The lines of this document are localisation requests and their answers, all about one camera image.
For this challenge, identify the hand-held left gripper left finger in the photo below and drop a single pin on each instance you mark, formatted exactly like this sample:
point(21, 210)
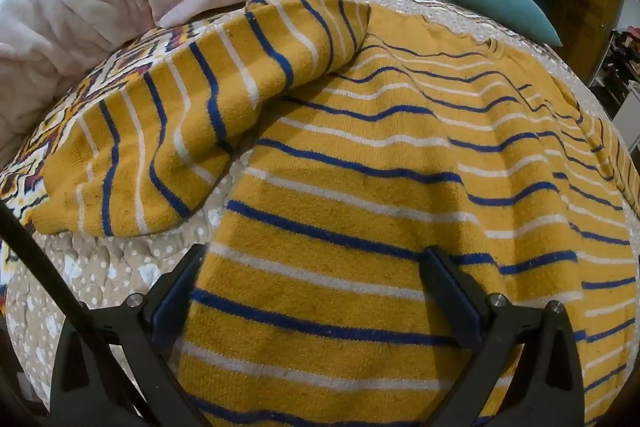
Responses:
point(167, 314)

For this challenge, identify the beige patterned bed quilt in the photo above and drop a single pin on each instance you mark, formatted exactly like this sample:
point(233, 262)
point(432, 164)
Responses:
point(90, 272)

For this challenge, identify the cluttered shelf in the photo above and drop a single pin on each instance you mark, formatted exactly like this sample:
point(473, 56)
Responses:
point(620, 62)

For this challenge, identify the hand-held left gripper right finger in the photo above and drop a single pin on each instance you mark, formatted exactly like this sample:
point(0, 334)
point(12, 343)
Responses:
point(457, 307)

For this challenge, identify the teal pillow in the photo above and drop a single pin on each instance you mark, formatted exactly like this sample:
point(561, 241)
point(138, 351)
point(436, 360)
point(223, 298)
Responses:
point(500, 2)

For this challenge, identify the yellow striped knit sweater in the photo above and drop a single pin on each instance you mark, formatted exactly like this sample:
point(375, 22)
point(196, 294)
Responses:
point(380, 187)

